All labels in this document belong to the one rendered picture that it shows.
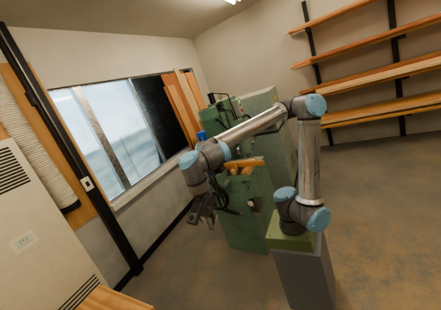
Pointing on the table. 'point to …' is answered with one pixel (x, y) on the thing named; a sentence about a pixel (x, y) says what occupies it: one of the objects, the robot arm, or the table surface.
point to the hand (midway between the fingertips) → (210, 229)
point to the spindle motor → (210, 126)
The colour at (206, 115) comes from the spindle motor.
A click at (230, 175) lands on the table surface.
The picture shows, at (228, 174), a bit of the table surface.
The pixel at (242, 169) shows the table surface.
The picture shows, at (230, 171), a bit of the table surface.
